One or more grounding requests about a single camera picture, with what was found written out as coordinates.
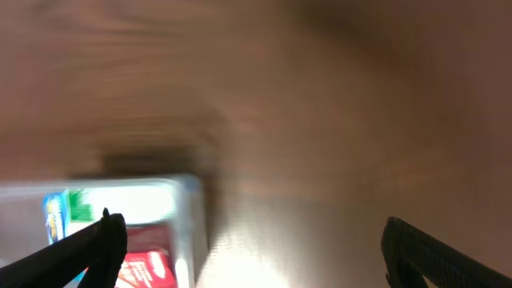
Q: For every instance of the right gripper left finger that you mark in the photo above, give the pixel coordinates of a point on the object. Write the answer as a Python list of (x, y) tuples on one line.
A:
[(98, 251)]

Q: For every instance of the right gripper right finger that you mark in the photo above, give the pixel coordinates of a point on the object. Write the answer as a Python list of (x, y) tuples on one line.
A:
[(413, 258)]

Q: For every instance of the white green medicine box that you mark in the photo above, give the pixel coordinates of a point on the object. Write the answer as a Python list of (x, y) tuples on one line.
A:
[(139, 205)]

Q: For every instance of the clear plastic container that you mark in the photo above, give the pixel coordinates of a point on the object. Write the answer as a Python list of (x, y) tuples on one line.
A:
[(23, 229)]

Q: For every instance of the red medicine box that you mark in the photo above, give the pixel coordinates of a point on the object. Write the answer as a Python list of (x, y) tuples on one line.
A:
[(147, 262)]

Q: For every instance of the blue cooling patch box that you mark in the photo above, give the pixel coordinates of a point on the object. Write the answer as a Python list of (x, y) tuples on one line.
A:
[(57, 216)]

